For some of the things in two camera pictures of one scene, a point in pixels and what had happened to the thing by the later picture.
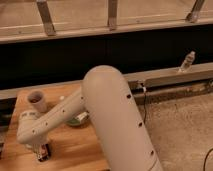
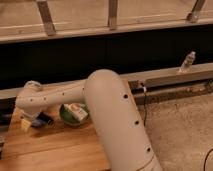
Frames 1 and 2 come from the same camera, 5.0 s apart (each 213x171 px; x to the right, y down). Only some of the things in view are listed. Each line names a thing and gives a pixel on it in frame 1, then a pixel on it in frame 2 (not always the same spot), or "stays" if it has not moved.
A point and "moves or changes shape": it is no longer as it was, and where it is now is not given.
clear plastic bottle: x=187 y=62 stays
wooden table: x=72 y=148 stays
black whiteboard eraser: x=45 y=152 moves or changes shape
